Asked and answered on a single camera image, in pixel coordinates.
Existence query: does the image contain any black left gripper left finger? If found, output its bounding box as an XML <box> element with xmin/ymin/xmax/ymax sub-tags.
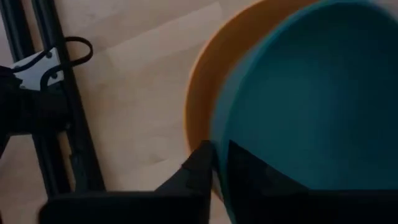
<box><xmin>39</xmin><ymin>139</ymin><xmax>215</xmax><ymax>224</ymax></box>

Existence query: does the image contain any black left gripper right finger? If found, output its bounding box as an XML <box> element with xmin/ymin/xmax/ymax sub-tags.
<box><xmin>229</xmin><ymin>139</ymin><xmax>398</xmax><ymax>224</ymax></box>

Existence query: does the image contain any orange plastic bowl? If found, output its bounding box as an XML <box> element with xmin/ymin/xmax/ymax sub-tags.
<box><xmin>183</xmin><ymin>0</ymin><xmax>321</xmax><ymax>200</ymax></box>

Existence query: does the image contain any green plastic bowl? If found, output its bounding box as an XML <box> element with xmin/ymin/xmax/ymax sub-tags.
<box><xmin>210</xmin><ymin>0</ymin><xmax>398</xmax><ymax>224</ymax></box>

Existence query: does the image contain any black looped cable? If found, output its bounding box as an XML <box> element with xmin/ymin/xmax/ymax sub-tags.
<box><xmin>39</xmin><ymin>36</ymin><xmax>94</xmax><ymax>91</ymax></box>

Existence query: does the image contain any black aluminium frame rail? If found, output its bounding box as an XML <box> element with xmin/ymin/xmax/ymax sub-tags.
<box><xmin>30</xmin><ymin>0</ymin><xmax>106</xmax><ymax>192</ymax></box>
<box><xmin>0</xmin><ymin>0</ymin><xmax>74</xmax><ymax>197</ymax></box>

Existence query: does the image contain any white metal bracket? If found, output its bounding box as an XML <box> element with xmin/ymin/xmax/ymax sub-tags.
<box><xmin>10</xmin><ymin>46</ymin><xmax>65</xmax><ymax>91</ymax></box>

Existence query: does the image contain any black mounted device block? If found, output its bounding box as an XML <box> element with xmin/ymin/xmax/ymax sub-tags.
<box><xmin>0</xmin><ymin>65</ymin><xmax>70</xmax><ymax>158</ymax></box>

